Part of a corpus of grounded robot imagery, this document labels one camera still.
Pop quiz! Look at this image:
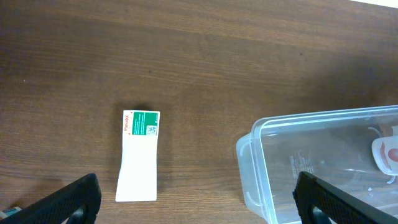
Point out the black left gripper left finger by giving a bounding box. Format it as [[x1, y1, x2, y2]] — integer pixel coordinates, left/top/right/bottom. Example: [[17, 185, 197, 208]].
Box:
[[1, 174, 101, 224]]

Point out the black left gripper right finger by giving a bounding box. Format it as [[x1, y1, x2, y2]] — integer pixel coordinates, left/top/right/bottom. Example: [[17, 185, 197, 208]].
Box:
[[293, 171, 397, 224]]

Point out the white green medicine box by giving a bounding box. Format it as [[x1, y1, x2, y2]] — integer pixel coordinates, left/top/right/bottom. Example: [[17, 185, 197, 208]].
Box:
[[115, 110, 160, 202]]

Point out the white spray bottle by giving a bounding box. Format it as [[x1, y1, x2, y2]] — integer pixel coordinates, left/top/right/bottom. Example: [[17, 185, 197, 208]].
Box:
[[371, 136, 397, 175]]

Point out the small gold-lid jar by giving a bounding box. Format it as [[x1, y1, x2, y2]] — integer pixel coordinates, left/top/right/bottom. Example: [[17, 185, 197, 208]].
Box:
[[0, 207, 21, 220]]

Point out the clear plastic container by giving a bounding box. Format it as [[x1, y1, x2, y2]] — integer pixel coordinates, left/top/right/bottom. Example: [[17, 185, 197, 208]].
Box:
[[236, 105, 397, 223]]

